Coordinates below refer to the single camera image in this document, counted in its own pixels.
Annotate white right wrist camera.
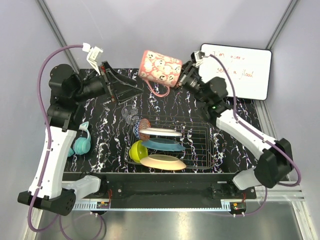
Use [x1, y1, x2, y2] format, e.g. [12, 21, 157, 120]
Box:
[190, 50, 206, 68]

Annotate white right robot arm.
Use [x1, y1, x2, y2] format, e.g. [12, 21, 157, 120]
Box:
[178, 61, 294, 199]

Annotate orange bird pattern plate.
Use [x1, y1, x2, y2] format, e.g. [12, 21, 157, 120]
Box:
[140, 154, 187, 171]

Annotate clear drinking glass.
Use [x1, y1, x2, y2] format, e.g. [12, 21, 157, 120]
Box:
[121, 104, 139, 125]

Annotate teal scalloped plate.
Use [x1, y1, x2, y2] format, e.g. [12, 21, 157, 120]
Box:
[141, 138, 186, 152]

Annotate white watermelon pattern plate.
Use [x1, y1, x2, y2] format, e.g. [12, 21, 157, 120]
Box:
[139, 127, 182, 137]

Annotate right controller board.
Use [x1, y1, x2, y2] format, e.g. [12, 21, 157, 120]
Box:
[230, 201, 247, 212]

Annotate pink ceramic mug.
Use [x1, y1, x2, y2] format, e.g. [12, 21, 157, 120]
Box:
[138, 50, 182, 98]

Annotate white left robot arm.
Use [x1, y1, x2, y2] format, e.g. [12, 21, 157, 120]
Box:
[17, 61, 143, 216]

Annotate yellow green bowl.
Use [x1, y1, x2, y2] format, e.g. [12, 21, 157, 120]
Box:
[129, 140, 149, 163]

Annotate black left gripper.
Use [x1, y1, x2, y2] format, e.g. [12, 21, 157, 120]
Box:
[72, 60, 144, 104]

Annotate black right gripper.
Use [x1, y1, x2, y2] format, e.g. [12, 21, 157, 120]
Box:
[154, 60, 211, 105]

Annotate teal cat ear headphones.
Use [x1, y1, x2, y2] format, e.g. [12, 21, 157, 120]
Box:
[67, 121, 91, 157]

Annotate blue red patterned bowl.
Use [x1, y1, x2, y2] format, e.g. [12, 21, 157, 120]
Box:
[133, 118, 151, 141]

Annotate left controller board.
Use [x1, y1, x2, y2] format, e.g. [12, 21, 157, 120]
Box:
[96, 199, 111, 209]

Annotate black wire dish rack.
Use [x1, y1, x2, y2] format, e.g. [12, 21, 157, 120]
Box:
[137, 114, 215, 172]

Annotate controller board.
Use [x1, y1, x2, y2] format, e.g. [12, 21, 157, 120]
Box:
[96, 199, 111, 209]
[230, 201, 247, 212]

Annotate white dry erase board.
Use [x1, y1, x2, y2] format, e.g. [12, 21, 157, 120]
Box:
[199, 43, 272, 101]

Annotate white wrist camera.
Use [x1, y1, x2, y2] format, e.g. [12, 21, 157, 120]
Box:
[190, 50, 206, 68]
[82, 42, 104, 76]

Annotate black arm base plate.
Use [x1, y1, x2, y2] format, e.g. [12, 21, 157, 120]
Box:
[77, 172, 256, 199]

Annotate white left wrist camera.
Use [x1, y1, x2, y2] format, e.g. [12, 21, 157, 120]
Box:
[82, 42, 104, 76]

